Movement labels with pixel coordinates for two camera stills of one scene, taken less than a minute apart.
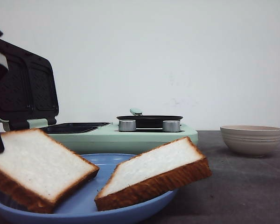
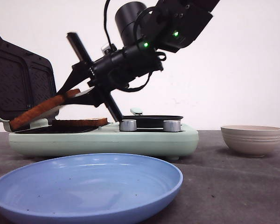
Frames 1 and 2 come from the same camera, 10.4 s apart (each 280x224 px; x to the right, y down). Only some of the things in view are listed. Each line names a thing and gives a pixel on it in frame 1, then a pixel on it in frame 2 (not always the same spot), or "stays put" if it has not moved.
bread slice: [165, 168] → [38, 111]
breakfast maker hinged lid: [27, 90] stays put
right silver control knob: [171, 126] stays put
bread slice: [34, 171] → [79, 122]
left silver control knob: [127, 125] stays put
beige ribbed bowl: [251, 141] stays put
